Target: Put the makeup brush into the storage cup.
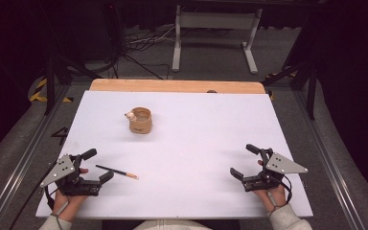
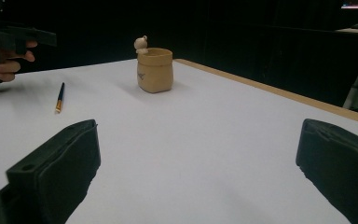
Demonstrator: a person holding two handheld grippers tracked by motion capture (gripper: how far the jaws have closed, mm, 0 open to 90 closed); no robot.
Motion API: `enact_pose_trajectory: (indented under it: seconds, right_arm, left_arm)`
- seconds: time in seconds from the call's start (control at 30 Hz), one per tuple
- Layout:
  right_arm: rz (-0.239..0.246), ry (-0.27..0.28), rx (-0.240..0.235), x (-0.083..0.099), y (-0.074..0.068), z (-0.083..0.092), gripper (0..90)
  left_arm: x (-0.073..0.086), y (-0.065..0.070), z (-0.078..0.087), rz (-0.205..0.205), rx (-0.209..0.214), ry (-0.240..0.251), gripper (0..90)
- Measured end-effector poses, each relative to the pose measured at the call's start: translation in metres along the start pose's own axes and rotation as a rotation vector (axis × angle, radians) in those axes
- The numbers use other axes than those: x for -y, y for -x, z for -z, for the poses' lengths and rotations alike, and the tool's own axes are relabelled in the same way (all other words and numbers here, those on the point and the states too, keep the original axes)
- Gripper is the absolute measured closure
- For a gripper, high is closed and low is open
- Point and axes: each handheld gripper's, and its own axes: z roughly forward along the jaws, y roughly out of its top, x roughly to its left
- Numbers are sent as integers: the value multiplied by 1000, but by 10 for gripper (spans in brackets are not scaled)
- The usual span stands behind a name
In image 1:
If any grey metal stand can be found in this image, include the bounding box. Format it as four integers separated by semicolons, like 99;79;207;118
171;4;264;76

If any person's torso in light clothing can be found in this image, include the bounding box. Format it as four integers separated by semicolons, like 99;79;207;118
133;218;213;230

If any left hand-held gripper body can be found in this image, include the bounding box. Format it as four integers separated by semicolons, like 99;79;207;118
39;153;102;197

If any black tripod stand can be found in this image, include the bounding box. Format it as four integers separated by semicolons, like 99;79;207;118
42;0;104;117
261;18;318;122

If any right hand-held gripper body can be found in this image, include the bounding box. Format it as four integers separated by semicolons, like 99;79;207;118
241;147;310;193

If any bundle of floor cables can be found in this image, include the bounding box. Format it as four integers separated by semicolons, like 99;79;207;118
118;23;177;81

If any tan cup with animal figure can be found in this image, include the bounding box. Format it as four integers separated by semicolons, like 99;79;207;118
124;106;153;135

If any person's left hand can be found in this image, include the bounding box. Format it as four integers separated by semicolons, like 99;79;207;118
51;168;90;222

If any wooden table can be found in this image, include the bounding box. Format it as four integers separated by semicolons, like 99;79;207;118
89;79;266;95

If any aluminium floor rail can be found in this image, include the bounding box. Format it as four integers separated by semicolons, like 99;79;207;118
291;89;367;230
0;83;73;230

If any person's right hand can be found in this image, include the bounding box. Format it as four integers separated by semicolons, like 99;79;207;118
252;159;288;214

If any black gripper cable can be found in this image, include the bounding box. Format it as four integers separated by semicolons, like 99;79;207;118
280;173;294;205
43;185;56;210

